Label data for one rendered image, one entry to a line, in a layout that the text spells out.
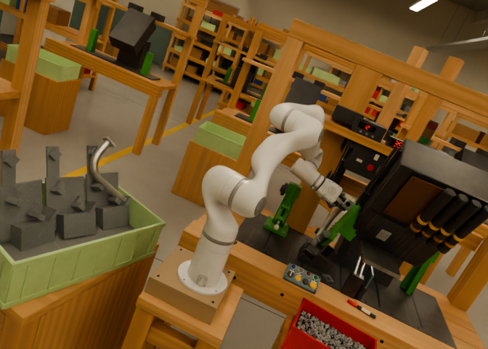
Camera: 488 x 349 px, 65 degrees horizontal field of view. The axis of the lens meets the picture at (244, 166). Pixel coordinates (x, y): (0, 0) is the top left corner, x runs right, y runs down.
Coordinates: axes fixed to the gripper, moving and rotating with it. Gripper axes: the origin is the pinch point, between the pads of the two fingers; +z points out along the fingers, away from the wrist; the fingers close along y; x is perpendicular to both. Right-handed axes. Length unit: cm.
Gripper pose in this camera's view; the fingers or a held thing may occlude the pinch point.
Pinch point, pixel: (344, 204)
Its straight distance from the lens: 194.9
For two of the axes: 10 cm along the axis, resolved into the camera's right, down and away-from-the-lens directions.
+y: 5.9, -6.8, 4.2
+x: -2.4, 3.6, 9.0
